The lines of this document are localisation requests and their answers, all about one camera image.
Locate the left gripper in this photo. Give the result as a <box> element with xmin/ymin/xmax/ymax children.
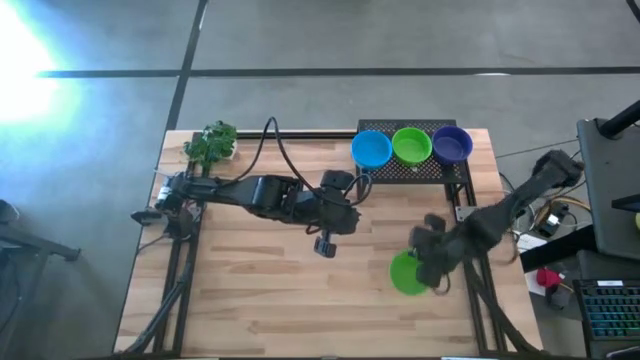
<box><xmin>309</xmin><ymin>169</ymin><xmax>374</xmax><ymax>259</ymax></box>

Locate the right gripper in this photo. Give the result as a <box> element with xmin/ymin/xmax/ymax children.
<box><xmin>410</xmin><ymin>214</ymin><xmax>469</xmax><ymax>291</ymax></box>

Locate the green plastic mini bowl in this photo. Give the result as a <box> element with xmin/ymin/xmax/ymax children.
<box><xmin>391</xmin><ymin>127</ymin><xmax>433</xmax><ymax>167</ymax></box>
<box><xmin>388</xmin><ymin>249</ymin><xmax>431</xmax><ymax>297</ymax></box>

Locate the blue plastic mini bowl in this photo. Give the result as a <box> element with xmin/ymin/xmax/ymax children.
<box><xmin>350</xmin><ymin>129</ymin><xmax>394</xmax><ymax>171</ymax></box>

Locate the purple plastic mini bowl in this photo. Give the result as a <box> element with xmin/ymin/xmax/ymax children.
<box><xmin>431</xmin><ymin>124</ymin><xmax>474</xmax><ymax>166</ymax></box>

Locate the black perforated metal shelf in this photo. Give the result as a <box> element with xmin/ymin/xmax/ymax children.
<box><xmin>354</xmin><ymin>118</ymin><xmax>472</xmax><ymax>202</ymax></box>

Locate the white paper sheet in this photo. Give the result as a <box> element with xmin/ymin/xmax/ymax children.
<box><xmin>516</xmin><ymin>232</ymin><xmax>549</xmax><ymax>255</ymax></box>

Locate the small red object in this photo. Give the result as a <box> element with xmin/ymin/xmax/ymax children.
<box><xmin>536</xmin><ymin>268</ymin><xmax>564</xmax><ymax>290</ymax></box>

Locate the black white power adapter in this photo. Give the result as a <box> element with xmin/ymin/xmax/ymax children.
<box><xmin>534</xmin><ymin>212</ymin><xmax>569</xmax><ymax>239</ymax></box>

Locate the black flat bar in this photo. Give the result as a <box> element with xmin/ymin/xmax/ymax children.
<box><xmin>519</xmin><ymin>224</ymin><xmax>599</xmax><ymax>274</ymax></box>

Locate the small dark grey object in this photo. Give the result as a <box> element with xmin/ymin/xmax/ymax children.
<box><xmin>545</xmin><ymin>287</ymin><xmax>574</xmax><ymax>310</ymax></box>

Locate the green potted plant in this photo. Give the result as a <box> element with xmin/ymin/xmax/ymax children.
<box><xmin>183</xmin><ymin>119</ymin><xmax>239</xmax><ymax>167</ymax></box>

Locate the dark grey flat panel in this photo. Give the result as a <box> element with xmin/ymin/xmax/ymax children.
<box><xmin>577</xmin><ymin>117</ymin><xmax>640</xmax><ymax>261</ymax></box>

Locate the backlit laptop keyboard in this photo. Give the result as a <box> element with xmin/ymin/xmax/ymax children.
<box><xmin>573</xmin><ymin>278</ymin><xmax>640</xmax><ymax>357</ymax></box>

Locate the black pole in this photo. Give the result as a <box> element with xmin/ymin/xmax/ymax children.
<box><xmin>598</xmin><ymin>99</ymin><xmax>640</xmax><ymax>140</ymax></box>

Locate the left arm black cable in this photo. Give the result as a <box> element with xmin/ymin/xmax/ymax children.
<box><xmin>219</xmin><ymin>116</ymin><xmax>374</xmax><ymax>209</ymax></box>

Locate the thin grey floor cable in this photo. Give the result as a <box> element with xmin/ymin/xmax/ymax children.
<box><xmin>494</xmin><ymin>138</ymin><xmax>580</xmax><ymax>160</ymax></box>

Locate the yellow cable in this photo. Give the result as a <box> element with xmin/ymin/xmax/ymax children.
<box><xmin>534</xmin><ymin>189</ymin><xmax>594</xmax><ymax>224</ymax></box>

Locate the black bracket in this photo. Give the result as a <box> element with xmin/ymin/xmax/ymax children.
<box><xmin>612</xmin><ymin>193</ymin><xmax>640</xmax><ymax>214</ymax></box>

